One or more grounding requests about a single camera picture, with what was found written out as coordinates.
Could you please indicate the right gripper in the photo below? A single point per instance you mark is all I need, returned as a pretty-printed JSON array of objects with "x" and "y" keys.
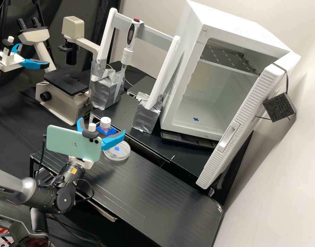
[{"x": 86, "y": 164}]

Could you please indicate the petri dish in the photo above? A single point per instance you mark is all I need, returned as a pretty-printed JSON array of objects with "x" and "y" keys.
[{"x": 118, "y": 154}]

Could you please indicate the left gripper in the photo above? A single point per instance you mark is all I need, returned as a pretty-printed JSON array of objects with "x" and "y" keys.
[{"x": 11, "y": 60}]

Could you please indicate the blue bottle holder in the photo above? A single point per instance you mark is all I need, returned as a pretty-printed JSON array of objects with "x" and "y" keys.
[{"x": 109, "y": 131}]

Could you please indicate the small bottle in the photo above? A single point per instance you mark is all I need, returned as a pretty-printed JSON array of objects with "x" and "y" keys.
[{"x": 105, "y": 123}]

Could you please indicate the pipette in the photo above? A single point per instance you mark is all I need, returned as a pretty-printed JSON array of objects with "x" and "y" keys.
[{"x": 132, "y": 33}]

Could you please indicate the black platform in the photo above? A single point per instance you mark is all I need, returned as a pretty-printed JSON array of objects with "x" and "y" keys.
[
  {"x": 143, "y": 85},
  {"x": 147, "y": 195},
  {"x": 126, "y": 110}
]

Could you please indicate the incubator door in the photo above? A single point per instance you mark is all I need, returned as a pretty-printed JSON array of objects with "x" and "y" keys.
[{"x": 239, "y": 128}]

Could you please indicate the white incubator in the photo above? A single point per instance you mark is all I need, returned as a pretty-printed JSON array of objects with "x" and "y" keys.
[{"x": 224, "y": 28}]

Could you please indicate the right wrist camera phone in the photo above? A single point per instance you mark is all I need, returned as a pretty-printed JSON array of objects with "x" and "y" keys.
[{"x": 67, "y": 141}]

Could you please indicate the cream microscope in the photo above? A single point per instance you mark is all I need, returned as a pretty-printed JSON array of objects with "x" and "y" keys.
[{"x": 62, "y": 103}]

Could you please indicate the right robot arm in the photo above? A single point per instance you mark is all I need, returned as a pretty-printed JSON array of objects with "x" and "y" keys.
[{"x": 23, "y": 189}]

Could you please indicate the white pipette stand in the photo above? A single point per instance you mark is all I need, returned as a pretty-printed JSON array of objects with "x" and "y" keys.
[{"x": 107, "y": 31}]

